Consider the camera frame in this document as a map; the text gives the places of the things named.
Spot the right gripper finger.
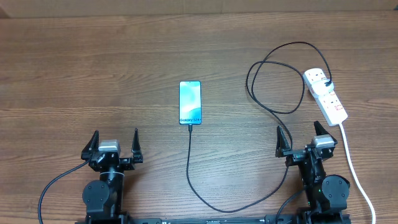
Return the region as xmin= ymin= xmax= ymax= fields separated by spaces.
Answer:
xmin=313 ymin=121 xmax=329 ymax=136
xmin=275 ymin=126 xmax=292 ymax=157

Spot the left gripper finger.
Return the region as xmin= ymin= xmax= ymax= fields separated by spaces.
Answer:
xmin=81 ymin=130 xmax=99 ymax=161
xmin=131 ymin=128 xmax=144 ymax=163

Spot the blue Samsung smartphone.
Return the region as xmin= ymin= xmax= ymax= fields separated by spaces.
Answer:
xmin=179 ymin=81 xmax=202 ymax=125

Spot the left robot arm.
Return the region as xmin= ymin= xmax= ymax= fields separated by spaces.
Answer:
xmin=81 ymin=129 xmax=144 ymax=223

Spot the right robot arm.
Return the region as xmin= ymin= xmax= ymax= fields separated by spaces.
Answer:
xmin=275 ymin=121 xmax=351 ymax=224

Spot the white charger plug adapter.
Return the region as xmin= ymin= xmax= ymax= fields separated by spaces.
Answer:
xmin=311 ymin=79 xmax=334 ymax=98

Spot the white power strip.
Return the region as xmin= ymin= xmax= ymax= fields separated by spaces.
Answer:
xmin=303 ymin=68 xmax=348 ymax=126

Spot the white power strip cord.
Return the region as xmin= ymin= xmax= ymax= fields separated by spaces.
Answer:
xmin=338 ymin=123 xmax=377 ymax=224

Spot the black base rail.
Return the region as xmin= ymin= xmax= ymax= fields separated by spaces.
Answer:
xmin=75 ymin=215 xmax=351 ymax=224

